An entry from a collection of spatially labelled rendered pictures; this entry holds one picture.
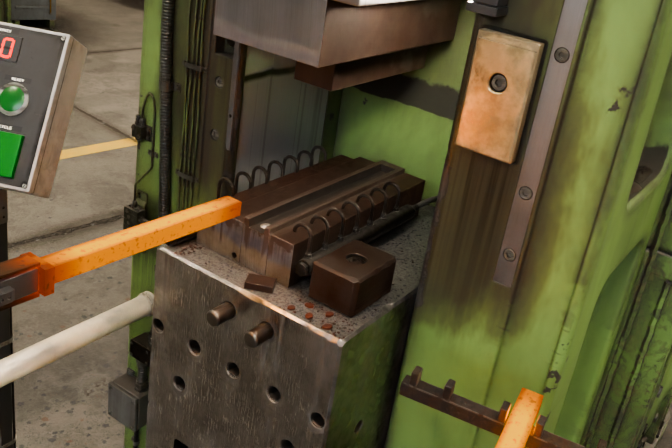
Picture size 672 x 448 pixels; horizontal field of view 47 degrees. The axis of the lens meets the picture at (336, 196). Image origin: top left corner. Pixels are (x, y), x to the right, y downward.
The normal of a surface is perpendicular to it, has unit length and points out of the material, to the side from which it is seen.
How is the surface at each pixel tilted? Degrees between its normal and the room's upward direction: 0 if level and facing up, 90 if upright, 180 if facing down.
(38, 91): 60
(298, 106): 90
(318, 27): 90
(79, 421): 0
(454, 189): 90
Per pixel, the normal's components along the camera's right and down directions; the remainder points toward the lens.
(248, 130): 0.81, 0.33
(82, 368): 0.15, -0.91
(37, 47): -0.08, -0.14
